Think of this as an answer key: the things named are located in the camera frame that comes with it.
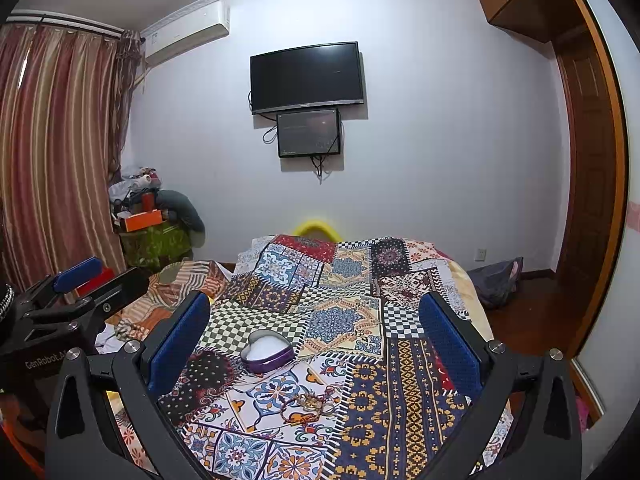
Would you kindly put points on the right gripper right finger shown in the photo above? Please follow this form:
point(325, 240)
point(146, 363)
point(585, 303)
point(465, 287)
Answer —
point(544, 440)

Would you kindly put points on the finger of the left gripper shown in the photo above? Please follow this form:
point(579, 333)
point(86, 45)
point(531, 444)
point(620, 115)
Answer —
point(66, 281)
point(117, 289)

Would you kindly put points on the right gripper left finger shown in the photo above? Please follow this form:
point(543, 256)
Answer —
point(83, 440)

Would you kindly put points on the purple heart-shaped jewelry box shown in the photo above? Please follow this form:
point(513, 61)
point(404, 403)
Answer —
point(265, 351)

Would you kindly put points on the red white box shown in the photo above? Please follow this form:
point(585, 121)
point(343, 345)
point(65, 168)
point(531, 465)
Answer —
point(106, 275)

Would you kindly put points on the striped brown blanket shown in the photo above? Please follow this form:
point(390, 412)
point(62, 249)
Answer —
point(166, 291)

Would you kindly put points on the green patterned covered stand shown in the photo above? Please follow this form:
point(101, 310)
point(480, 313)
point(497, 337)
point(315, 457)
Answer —
point(155, 247)

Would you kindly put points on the orange box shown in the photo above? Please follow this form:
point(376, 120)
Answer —
point(144, 220)

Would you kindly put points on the grey stuffed cushion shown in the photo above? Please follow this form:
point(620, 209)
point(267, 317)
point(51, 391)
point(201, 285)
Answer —
point(178, 205)

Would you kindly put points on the dark bag on floor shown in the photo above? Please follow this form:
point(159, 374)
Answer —
point(496, 283)

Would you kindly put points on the red striped curtain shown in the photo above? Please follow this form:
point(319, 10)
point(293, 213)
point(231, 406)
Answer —
point(65, 101)

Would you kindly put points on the yellow plastic chair back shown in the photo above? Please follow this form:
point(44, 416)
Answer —
point(319, 230)

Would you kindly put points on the colourful patchwork bedspread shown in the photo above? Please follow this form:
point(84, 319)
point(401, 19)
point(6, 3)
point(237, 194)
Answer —
point(366, 396)

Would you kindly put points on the brown wooden door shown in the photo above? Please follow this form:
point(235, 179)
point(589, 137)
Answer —
point(598, 167)

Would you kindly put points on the white wall socket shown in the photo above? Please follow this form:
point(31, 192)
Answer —
point(480, 254)

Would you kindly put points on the white wall air conditioner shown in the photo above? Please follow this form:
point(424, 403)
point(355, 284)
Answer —
point(192, 30)

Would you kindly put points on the black wall television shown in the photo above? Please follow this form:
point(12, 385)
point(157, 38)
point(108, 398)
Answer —
point(302, 77)

